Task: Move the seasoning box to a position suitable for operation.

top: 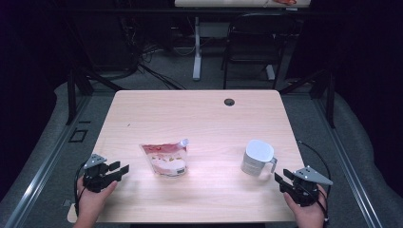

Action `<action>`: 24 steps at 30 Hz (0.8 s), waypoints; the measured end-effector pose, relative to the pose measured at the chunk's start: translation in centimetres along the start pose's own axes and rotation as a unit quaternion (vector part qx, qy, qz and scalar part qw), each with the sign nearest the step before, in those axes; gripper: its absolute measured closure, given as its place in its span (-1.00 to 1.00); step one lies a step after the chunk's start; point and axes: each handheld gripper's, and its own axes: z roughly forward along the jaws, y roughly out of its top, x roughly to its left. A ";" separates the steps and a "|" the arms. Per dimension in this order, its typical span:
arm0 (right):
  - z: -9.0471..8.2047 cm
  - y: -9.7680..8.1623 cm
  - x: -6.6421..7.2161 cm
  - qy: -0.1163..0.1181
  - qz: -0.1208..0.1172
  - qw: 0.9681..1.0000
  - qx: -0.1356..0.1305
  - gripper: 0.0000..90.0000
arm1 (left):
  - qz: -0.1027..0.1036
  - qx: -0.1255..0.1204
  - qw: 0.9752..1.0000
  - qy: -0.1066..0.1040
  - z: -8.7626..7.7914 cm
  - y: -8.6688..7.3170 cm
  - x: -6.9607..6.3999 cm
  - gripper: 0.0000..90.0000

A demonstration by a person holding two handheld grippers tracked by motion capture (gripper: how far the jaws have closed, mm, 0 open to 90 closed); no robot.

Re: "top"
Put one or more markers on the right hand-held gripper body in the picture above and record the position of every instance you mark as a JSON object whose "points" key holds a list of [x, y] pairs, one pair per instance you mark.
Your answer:
{"points": [[304, 190]]}

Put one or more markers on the black metal stand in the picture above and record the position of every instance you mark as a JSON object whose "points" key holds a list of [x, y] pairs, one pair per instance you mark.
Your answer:
{"points": [[330, 104], [71, 101]]}

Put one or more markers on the white desk leg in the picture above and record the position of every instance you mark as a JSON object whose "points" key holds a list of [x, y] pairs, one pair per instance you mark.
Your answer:
{"points": [[197, 63], [270, 72]]}

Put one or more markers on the person's left hand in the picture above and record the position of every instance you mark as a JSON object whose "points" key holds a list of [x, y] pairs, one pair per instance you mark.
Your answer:
{"points": [[90, 204]]}

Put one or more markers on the black folding chair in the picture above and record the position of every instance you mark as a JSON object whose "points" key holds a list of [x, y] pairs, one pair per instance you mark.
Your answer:
{"points": [[253, 41]]}

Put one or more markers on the grey floor tape piece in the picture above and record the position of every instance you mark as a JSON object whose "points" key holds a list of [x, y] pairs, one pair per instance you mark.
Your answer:
{"points": [[66, 202]]}

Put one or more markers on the light background desk top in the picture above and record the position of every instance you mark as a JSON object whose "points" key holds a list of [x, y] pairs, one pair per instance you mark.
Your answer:
{"points": [[221, 3]]}

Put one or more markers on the aluminium floor rail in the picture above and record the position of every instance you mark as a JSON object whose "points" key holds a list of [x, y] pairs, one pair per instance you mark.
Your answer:
{"points": [[351, 177], [38, 177]]}

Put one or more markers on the orange thing on desk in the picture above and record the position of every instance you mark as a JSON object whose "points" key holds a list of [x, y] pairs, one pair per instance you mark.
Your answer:
{"points": [[285, 2]]}

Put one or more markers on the person's right hand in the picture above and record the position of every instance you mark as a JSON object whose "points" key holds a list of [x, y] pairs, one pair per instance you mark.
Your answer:
{"points": [[309, 217]]}

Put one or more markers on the red and clear spout pouch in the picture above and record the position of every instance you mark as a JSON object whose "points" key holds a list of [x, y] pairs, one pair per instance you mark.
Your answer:
{"points": [[168, 161]]}

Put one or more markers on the black floor tape strip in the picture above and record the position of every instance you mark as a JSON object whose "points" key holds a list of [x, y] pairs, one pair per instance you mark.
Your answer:
{"points": [[84, 122]]}

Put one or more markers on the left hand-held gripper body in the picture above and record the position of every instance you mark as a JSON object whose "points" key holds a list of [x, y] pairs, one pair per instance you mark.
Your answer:
{"points": [[95, 177]]}

